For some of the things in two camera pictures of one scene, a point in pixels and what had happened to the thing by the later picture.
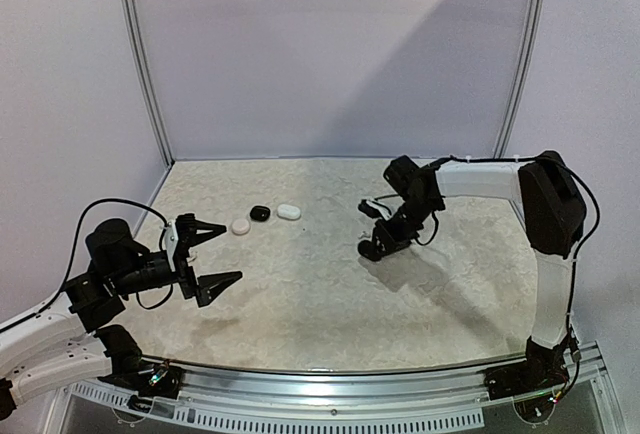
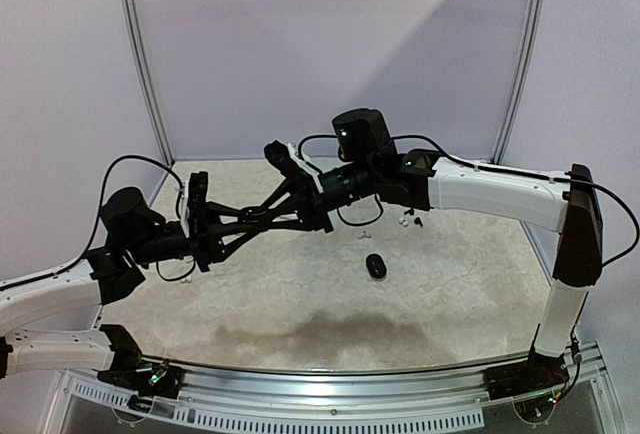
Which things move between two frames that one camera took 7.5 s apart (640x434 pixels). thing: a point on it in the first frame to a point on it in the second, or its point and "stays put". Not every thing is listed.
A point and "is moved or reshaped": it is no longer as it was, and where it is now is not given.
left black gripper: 188,283 to 204,241
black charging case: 260,213 is moved or reshaped
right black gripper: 388,229 to 310,194
